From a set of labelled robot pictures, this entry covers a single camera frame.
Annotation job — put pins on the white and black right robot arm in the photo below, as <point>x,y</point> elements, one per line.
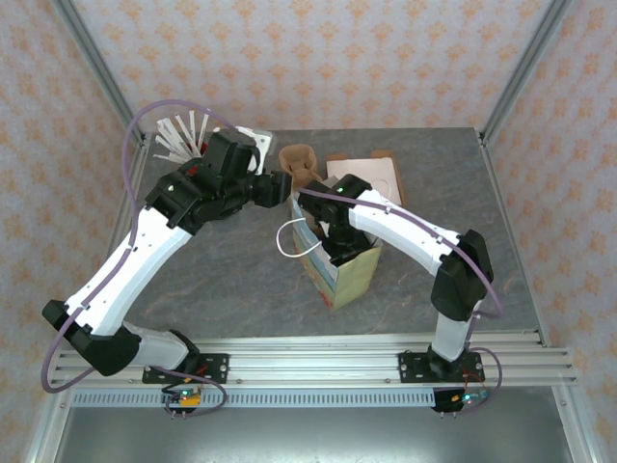
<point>400,226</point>

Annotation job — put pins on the white napkin stack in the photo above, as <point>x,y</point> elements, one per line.
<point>356,169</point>

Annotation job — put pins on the base circuit board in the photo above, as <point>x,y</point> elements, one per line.
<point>465,399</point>
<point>185,398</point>

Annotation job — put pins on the left base circuit board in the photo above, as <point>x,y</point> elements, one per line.
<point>185,398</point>

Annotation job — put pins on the aluminium frame post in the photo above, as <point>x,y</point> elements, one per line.
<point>99,72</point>
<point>525,72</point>

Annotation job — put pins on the brown pulp cup carrier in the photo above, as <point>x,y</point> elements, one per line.
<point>294,159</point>

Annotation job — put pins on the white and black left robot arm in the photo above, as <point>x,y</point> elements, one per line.
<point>125,280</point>

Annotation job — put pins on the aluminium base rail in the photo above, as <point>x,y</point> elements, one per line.
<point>313,359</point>

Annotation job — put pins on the aluminium table side rail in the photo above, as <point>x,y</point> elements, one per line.
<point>45,434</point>
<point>581,434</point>

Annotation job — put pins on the right base circuit board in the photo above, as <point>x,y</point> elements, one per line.
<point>465,399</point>

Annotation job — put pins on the brown cardboard napkin tray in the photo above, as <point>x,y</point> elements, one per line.
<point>336,156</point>

